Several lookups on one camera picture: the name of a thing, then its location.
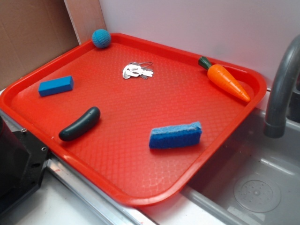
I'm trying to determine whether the blue sponge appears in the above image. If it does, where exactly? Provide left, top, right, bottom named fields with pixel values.
left=149, top=121, right=202, bottom=149

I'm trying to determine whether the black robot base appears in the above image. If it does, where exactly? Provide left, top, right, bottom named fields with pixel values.
left=0, top=119, right=50, bottom=216

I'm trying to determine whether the red plastic tray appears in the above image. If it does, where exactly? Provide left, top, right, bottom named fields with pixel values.
left=0, top=34, right=267, bottom=207

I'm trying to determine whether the silver key bunch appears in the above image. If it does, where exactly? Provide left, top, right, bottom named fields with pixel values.
left=122, top=61, right=154, bottom=79

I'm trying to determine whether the dark green toy cucumber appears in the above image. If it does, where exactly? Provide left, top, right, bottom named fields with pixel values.
left=59, top=106, right=101, bottom=142

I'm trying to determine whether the orange toy carrot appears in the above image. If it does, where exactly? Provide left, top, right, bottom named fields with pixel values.
left=198, top=56, right=251, bottom=103

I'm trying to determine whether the blue knitted ball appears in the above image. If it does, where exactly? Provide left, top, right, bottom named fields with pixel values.
left=92, top=29, right=111, bottom=48

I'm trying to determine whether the blue rectangular block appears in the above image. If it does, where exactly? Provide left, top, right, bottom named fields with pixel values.
left=38, top=76, right=74, bottom=97

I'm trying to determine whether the grey sink basin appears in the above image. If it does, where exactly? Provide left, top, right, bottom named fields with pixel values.
left=182, top=110, right=300, bottom=225

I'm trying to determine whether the grey faucet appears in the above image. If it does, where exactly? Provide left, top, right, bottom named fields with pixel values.
left=263, top=36, right=300, bottom=138

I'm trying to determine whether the brown cardboard panel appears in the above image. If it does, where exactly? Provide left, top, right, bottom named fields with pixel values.
left=0, top=0, right=78, bottom=89

